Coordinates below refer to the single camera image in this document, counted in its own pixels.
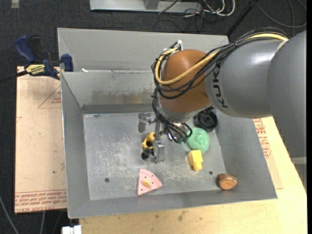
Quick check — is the grey metal bin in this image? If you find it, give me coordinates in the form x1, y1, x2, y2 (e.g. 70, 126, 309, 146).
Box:
57, 27, 278, 219

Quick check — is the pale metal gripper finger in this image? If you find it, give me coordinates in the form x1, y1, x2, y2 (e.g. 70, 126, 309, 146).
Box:
138, 112, 154, 133
153, 141, 166, 164

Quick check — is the yellow and black toy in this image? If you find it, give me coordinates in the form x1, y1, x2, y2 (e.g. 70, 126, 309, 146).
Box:
140, 132, 157, 160

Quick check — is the yellow plastic block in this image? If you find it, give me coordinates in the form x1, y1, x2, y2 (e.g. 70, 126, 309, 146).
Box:
187, 150, 204, 172

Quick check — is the brown wooden disc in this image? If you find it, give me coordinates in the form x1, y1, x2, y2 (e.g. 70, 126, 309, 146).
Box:
217, 173, 238, 191

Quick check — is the green round sponge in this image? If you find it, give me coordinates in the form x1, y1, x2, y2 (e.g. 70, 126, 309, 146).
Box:
186, 127, 211, 154

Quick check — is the pink wedge-shaped toy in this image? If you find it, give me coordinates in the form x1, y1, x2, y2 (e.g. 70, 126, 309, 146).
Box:
136, 168, 163, 196

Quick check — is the brown cardboard board, red print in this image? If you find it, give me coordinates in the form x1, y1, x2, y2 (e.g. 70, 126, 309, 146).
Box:
14, 66, 285, 214

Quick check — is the black cylinder on white bracket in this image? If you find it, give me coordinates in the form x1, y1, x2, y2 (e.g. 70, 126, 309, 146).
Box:
184, 107, 218, 137

